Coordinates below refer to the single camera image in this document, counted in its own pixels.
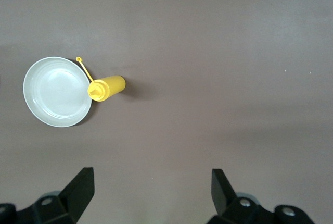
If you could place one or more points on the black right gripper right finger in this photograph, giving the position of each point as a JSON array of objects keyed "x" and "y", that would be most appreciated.
[{"x": 234, "y": 211}]

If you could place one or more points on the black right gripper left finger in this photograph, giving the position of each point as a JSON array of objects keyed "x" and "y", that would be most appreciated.
[{"x": 67, "y": 203}]

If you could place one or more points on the yellow mustard squeeze bottle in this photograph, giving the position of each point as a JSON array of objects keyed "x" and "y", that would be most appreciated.
[{"x": 112, "y": 86}]

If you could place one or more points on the beige round plate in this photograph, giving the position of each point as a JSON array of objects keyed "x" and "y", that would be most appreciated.
[{"x": 57, "y": 93}]

